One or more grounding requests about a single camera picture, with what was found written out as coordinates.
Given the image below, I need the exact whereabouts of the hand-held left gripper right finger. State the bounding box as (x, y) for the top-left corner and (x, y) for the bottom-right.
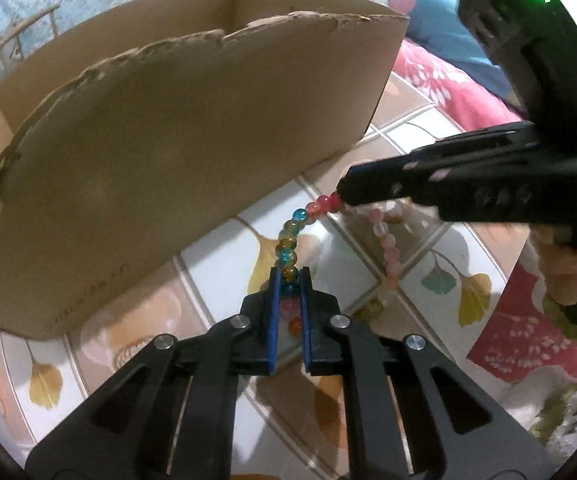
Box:
(298, 266), (564, 480)

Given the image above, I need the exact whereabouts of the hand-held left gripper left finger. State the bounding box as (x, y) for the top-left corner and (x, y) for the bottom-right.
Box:
(24, 266), (284, 480)

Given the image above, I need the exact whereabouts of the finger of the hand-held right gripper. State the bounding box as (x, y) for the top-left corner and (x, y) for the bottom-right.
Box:
(342, 121), (543, 187)
(341, 146), (549, 224)

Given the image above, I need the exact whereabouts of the multicolour glass bead bracelet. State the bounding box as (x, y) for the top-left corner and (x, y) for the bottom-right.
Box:
(274, 191), (411, 341)

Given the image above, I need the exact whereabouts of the brown cardboard box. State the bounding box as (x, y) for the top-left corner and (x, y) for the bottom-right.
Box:
(0, 0), (410, 342)

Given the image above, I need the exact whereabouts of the person's right hand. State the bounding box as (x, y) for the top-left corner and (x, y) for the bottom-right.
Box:
(531, 222), (577, 308)

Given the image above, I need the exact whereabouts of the pink floral blanket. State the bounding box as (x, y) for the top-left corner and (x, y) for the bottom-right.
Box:
(388, 37), (577, 386)

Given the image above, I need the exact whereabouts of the blue plush pillow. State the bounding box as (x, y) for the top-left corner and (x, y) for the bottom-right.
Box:
(387, 0), (514, 101)

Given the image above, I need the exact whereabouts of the blue patterned cloth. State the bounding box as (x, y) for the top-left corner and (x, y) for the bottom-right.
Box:
(0, 0), (169, 81)

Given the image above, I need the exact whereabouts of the wooden chair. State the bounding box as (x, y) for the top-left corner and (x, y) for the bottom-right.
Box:
(0, 2), (62, 61)

